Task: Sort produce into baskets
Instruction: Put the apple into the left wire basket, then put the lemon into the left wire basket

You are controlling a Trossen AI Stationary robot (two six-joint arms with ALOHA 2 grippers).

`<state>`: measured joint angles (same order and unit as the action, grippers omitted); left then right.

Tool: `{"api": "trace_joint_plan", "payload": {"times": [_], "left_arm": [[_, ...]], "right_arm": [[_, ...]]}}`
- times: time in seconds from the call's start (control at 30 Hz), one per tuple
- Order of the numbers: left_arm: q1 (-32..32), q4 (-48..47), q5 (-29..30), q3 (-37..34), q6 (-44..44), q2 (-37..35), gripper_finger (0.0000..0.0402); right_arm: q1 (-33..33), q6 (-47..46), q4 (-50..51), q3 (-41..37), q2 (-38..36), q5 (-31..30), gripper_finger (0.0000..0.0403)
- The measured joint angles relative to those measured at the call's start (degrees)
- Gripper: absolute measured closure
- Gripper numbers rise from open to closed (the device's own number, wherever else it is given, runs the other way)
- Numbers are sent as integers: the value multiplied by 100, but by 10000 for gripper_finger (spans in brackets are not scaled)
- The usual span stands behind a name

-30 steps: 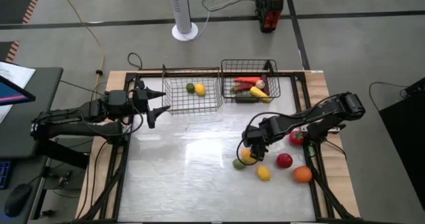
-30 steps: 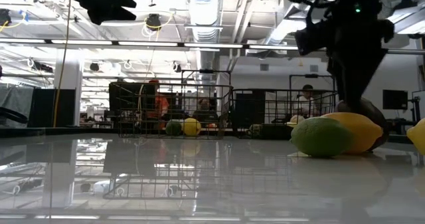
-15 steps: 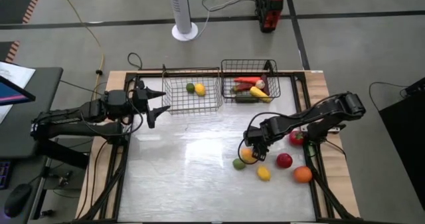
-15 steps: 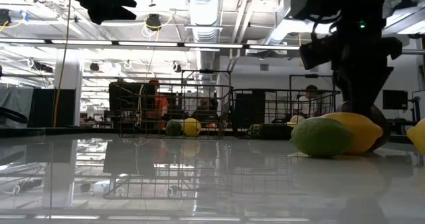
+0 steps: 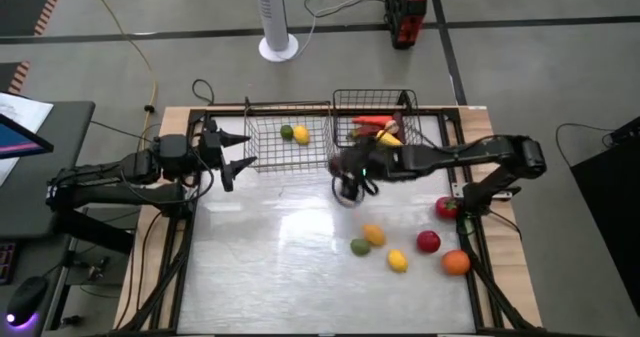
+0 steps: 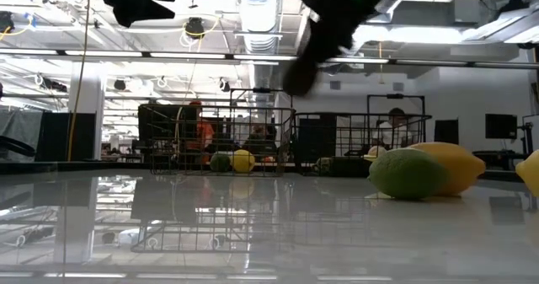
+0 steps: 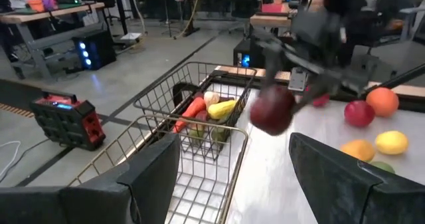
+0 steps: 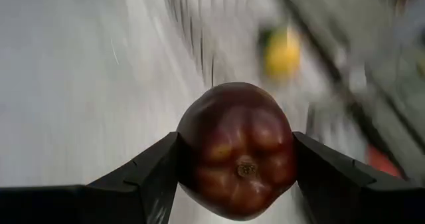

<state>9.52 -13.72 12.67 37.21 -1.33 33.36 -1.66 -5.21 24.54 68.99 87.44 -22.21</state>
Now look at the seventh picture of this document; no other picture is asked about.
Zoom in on orange fruit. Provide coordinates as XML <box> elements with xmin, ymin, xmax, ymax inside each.
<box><xmin>365</xmin><ymin>86</ymin><xmax>400</xmax><ymax>118</ymax></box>

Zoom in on person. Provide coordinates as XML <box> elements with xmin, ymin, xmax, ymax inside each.
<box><xmin>360</xmin><ymin>0</ymin><xmax>381</xmax><ymax>14</ymax></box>

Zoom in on bright red apple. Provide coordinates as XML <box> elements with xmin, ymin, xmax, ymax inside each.
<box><xmin>343</xmin><ymin>100</ymin><xmax>376</xmax><ymax>128</ymax></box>

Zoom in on wooden top workbench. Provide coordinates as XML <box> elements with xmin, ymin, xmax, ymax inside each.
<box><xmin>0</xmin><ymin>1</ymin><xmax>106</xmax><ymax>80</ymax></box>

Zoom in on black computer tower blue lights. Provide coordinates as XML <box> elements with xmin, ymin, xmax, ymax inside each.
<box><xmin>232</xmin><ymin>37</ymin><xmax>265</xmax><ymax>68</ymax></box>
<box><xmin>71</xmin><ymin>29</ymin><xmax>118</xmax><ymax>71</ymax></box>

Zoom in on white garlic bulb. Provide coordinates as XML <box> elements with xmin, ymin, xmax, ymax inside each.
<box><xmin>203</xmin><ymin>90</ymin><xmax>221</xmax><ymax>110</ymax></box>

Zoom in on black wire basket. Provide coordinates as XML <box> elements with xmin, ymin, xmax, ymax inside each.
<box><xmin>132</xmin><ymin>61</ymin><xmax>258</xmax><ymax>162</ymax></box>

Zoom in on gold wire basket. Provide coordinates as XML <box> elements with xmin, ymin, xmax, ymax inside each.
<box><xmin>68</xmin><ymin>114</ymin><xmax>250</xmax><ymax>224</ymax></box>

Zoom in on orange bin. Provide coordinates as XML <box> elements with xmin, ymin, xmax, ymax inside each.
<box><xmin>27</xmin><ymin>0</ymin><xmax>46</xmax><ymax>13</ymax></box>

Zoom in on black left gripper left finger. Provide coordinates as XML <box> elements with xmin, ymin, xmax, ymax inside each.
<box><xmin>0</xmin><ymin>133</ymin><xmax>182</xmax><ymax>224</ymax></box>

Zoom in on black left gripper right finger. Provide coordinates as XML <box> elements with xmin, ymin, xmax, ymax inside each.
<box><xmin>288</xmin><ymin>132</ymin><xmax>425</xmax><ymax>224</ymax></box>

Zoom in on green lime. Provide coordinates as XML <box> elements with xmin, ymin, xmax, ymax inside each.
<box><xmin>369</xmin><ymin>161</ymin><xmax>396</xmax><ymax>175</ymax></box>

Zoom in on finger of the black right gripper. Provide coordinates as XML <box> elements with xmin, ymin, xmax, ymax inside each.
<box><xmin>292</xmin><ymin>76</ymin><xmax>338</xmax><ymax>114</ymax></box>
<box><xmin>260</xmin><ymin>41</ymin><xmax>286</xmax><ymax>92</ymax></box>

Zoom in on green cucumber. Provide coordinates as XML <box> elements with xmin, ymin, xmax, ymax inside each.
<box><xmin>211</xmin><ymin>126</ymin><xmax>232</xmax><ymax>144</ymax></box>

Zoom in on purple bin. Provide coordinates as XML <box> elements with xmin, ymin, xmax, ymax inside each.
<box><xmin>41</xmin><ymin>0</ymin><xmax>59</xmax><ymax>11</ymax></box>

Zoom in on tan hanging hose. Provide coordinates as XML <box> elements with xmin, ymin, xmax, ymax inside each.
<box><xmin>173</xmin><ymin>0</ymin><xmax>204</xmax><ymax>41</ymax></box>

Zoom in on dark red apple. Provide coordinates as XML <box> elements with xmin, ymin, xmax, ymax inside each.
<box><xmin>249</xmin><ymin>84</ymin><xmax>297</xmax><ymax>137</ymax></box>

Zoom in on yellow lemon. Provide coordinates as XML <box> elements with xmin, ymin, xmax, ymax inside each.
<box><xmin>375</xmin><ymin>130</ymin><xmax>410</xmax><ymax>156</ymax></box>

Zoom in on red pepper with green stem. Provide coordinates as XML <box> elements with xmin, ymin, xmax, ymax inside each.
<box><xmin>189</xmin><ymin>110</ymin><xmax>210</xmax><ymax>140</ymax></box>

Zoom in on orange-yellow lemon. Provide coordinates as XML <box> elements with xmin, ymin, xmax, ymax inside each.
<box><xmin>339</xmin><ymin>139</ymin><xmax>376</xmax><ymax>163</ymax></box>

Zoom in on orange carrot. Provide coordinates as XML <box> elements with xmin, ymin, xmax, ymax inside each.
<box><xmin>172</xmin><ymin>96</ymin><xmax>207</xmax><ymax>134</ymax></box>

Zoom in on red and black power station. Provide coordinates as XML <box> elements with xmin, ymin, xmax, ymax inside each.
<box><xmin>29</xmin><ymin>90</ymin><xmax>107</xmax><ymax>152</ymax></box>

